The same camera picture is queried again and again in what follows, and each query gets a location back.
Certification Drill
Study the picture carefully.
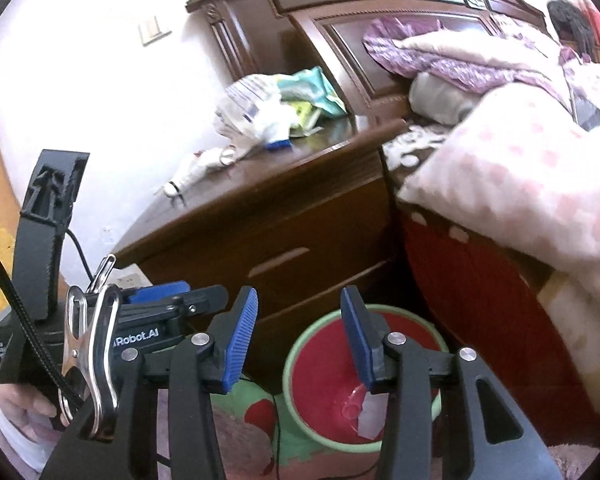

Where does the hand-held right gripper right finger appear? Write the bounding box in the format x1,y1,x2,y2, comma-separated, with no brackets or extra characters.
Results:
340,285,563,480

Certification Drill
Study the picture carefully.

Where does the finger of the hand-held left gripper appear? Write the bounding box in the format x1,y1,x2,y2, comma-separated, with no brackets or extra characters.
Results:
164,284,229,318
126,281,192,306

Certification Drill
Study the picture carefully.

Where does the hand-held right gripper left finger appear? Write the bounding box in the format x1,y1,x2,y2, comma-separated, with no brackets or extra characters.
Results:
40,286,259,480

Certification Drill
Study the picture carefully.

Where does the white printed plastic bag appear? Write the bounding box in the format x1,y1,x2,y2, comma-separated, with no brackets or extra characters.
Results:
215,74,302,144

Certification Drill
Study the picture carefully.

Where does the teal wet wipes pack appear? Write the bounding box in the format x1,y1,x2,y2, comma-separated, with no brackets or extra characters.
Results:
275,66,349,121

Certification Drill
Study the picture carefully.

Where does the person's left forearm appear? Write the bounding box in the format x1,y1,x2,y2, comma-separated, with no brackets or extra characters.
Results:
0,379,51,478

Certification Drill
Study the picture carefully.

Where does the person's left hand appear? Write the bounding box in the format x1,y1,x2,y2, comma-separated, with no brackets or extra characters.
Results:
0,384,68,433

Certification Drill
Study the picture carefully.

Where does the deep nightstand drawer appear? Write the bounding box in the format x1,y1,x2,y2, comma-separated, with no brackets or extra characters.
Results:
240,260,406,387

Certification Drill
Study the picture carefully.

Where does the metal spring clip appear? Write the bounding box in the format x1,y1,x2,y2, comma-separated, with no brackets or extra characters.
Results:
65,284,123,442
86,254,117,293

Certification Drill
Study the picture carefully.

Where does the shallow nightstand drawer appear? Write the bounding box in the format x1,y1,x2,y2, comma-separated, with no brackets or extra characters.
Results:
130,172,398,322

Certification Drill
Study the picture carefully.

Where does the red bed skirt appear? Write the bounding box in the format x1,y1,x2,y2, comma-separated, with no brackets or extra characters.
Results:
400,205,600,448

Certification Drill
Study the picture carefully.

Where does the dark wooden nightstand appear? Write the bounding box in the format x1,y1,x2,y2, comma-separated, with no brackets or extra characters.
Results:
111,114,412,391

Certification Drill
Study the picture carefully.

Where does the brown white-dotted bed sheet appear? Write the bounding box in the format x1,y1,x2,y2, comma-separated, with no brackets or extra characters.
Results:
382,120,481,241

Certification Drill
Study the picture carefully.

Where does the yellow-green carton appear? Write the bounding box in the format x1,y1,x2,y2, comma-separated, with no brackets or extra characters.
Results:
287,102,327,139

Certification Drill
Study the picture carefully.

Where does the pink patterned blanket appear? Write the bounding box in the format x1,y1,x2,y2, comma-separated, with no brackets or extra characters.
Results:
397,55,600,322

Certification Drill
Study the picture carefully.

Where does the grey pillow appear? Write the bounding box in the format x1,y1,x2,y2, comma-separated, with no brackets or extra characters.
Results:
410,72,482,127

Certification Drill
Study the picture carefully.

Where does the carved wooden headboard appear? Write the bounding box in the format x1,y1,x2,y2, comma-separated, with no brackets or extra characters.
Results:
186,0,561,127

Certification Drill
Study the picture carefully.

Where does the purple lace-trimmed quilt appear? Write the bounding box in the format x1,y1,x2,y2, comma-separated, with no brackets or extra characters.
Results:
362,15,600,127

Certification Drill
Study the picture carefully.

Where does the black garment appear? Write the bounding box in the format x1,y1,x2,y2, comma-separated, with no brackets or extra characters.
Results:
547,0,597,59

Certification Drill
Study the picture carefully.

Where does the white wall socket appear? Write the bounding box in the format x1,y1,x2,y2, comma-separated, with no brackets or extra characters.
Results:
107,267,152,292

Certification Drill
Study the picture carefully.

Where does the black braided cable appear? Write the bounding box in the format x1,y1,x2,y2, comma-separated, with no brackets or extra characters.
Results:
0,232,78,398
62,227,96,283

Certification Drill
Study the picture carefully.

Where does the beige wall switch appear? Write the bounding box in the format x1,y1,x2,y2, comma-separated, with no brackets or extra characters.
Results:
139,15,173,47

